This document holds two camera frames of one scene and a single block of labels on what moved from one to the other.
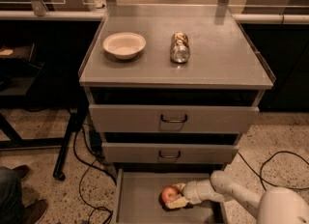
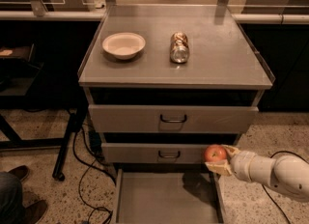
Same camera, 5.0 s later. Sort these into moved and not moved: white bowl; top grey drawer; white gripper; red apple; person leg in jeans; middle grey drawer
Moved: white gripper; red apple
Not moved: person leg in jeans; top grey drawer; white bowl; middle grey drawer
